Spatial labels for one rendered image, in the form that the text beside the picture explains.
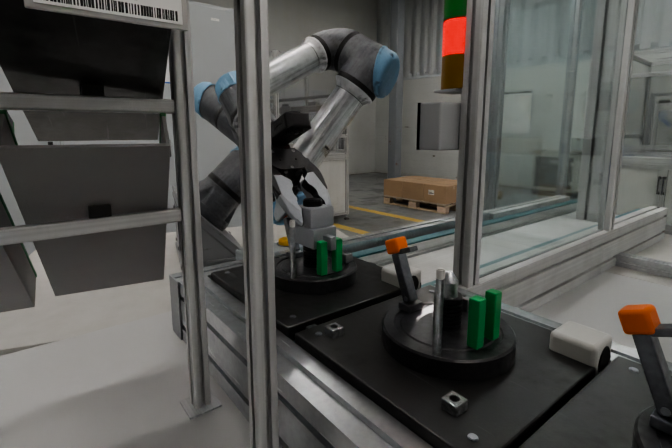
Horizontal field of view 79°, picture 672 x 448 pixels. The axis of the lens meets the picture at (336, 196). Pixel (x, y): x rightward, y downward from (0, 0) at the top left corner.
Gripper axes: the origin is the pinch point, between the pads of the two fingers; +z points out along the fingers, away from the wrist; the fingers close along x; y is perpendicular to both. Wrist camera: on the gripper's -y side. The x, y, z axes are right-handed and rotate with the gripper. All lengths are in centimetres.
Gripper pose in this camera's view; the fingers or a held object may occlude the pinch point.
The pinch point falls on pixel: (315, 212)
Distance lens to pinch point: 62.3
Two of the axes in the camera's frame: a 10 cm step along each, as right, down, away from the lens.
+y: -4.0, 6.6, 6.3
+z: 4.7, 7.4, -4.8
